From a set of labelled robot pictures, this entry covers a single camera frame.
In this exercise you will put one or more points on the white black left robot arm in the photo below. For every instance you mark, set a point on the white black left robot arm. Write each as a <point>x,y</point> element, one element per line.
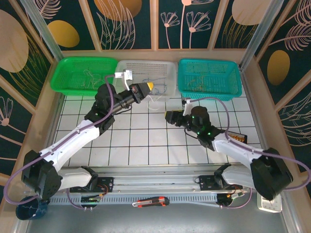
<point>73,140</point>

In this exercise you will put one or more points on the white plastic basket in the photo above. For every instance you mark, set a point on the white plastic basket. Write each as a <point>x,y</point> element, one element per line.
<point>150,64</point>

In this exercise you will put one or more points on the black box with orange parts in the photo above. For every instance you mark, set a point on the black box with orange parts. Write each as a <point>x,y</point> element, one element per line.
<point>240,138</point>

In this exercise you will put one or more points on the green plastic basket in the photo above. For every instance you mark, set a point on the green plastic basket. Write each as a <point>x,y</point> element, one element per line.
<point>82,60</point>

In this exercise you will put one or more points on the teal plastic basket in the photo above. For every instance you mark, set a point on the teal plastic basket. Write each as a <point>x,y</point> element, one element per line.
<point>206,61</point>

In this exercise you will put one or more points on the small circuit board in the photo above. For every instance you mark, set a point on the small circuit board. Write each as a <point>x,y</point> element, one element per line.
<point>90,200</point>
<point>233,196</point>

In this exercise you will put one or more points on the orange black utility knife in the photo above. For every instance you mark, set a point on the orange black utility knife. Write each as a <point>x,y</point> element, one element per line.
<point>150,202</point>

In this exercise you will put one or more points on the white square clock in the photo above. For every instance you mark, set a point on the white square clock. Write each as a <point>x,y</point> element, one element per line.
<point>269,206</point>

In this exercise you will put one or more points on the dark blue mug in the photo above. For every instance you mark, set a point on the dark blue mug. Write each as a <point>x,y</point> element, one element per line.
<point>26,211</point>

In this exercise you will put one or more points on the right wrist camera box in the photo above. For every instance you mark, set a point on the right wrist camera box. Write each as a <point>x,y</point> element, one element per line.
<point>187,106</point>

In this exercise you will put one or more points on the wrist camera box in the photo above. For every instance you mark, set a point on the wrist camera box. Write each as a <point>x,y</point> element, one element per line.
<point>126,75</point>
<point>187,106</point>

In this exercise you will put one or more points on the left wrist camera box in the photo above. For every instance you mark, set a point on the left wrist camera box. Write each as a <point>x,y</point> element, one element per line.
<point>126,75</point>

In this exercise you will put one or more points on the aluminium side rail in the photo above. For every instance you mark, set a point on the aluminium side rail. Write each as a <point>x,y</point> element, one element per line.
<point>291,213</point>
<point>54,116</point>

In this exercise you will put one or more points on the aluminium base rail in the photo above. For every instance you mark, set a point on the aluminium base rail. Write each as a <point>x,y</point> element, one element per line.
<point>155,179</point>

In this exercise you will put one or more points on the aluminium corner post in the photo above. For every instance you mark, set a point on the aluminium corner post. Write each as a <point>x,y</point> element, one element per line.
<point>41,26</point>
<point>262,26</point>

